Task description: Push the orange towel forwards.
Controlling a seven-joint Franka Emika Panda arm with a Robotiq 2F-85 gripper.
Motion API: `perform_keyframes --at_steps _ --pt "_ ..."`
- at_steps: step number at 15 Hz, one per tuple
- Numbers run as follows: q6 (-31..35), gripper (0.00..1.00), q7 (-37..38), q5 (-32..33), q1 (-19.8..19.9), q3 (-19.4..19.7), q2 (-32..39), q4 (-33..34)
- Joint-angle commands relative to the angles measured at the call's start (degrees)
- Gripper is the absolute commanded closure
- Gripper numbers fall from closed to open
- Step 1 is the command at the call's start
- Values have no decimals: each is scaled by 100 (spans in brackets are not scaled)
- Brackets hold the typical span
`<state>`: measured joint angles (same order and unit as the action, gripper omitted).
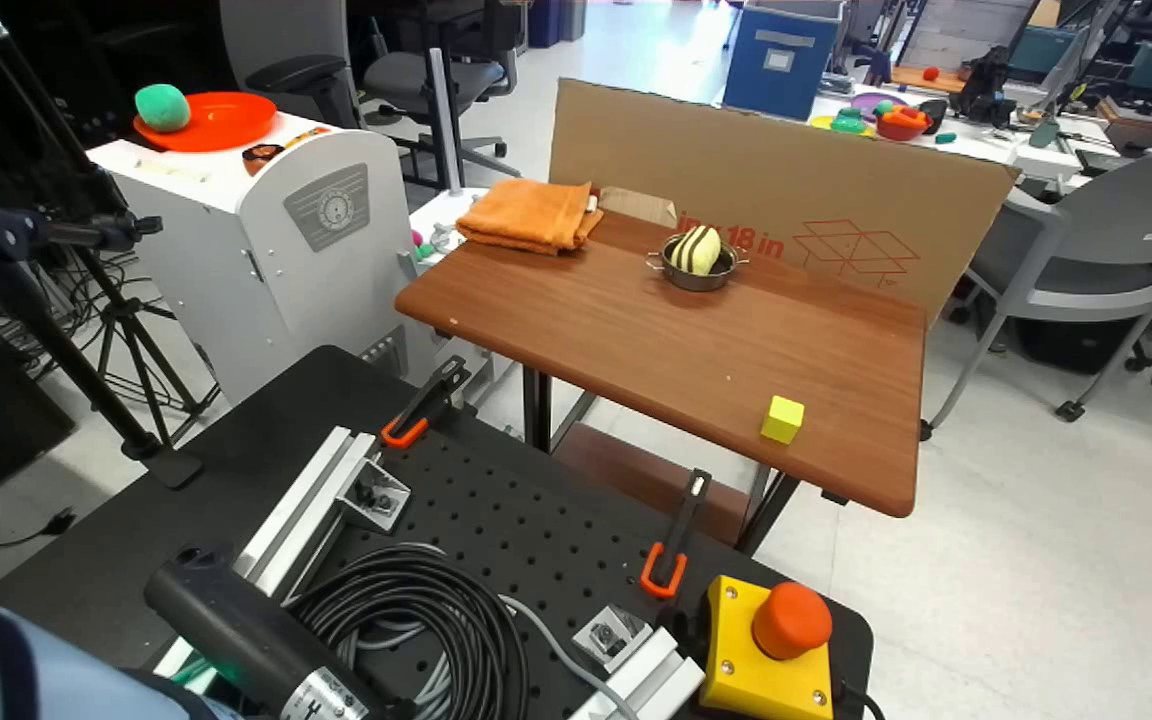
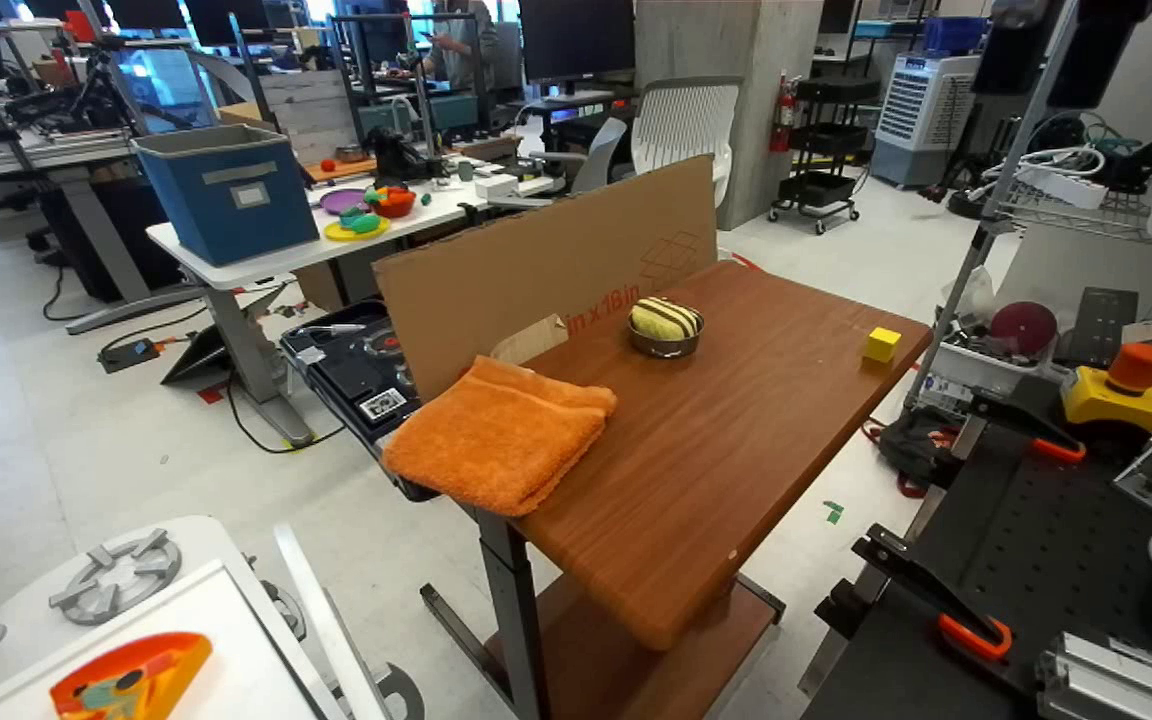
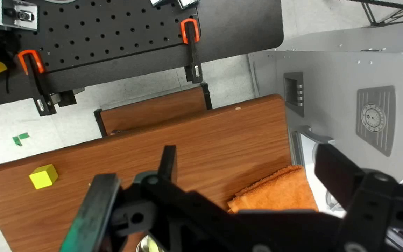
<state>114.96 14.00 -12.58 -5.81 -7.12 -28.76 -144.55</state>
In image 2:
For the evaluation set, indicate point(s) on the orange towel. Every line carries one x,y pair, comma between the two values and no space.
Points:
496,437

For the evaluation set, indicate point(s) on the dark glass bowl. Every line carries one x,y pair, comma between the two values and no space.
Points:
667,342

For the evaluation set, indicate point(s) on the brown cardboard board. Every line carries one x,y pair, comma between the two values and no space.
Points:
538,268

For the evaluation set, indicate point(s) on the wooden table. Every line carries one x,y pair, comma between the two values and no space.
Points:
681,464

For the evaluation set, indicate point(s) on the black flat case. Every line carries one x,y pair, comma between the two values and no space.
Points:
361,367

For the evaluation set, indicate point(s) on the red toy bowl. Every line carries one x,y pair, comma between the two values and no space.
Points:
394,201

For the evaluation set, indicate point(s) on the white office chair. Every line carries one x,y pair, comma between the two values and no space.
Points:
677,129

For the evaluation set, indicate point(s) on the colourful toy plates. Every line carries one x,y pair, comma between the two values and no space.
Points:
352,218

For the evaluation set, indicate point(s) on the yellow cube block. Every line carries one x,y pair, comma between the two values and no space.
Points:
882,347

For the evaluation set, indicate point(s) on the red fire extinguisher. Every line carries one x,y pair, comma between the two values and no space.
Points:
786,113

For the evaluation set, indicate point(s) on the black computer monitor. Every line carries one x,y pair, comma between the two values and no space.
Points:
579,37

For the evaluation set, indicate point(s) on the white desk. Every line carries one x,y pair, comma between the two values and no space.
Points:
269,262

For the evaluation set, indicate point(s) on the black rolling cart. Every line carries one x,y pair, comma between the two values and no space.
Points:
823,145

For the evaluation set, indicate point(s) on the blue storage bin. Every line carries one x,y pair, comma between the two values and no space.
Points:
228,195

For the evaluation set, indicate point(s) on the white portable air cooler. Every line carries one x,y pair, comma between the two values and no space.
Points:
920,116

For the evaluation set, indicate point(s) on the black orange bar clamp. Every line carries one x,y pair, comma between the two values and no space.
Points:
1020,427
937,594

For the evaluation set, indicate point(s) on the silver metal pole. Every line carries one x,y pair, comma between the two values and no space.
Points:
989,214

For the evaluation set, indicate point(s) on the black power adapter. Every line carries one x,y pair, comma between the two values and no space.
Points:
135,352

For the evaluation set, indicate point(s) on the maroon round disc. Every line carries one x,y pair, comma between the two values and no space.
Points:
1020,331

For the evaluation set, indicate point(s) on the white toy stove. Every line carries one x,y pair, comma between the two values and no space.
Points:
149,625

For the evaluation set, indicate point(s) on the orange plastic toy piece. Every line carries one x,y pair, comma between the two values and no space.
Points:
131,677

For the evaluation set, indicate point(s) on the yellow emergency stop button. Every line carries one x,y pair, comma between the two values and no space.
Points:
1124,387

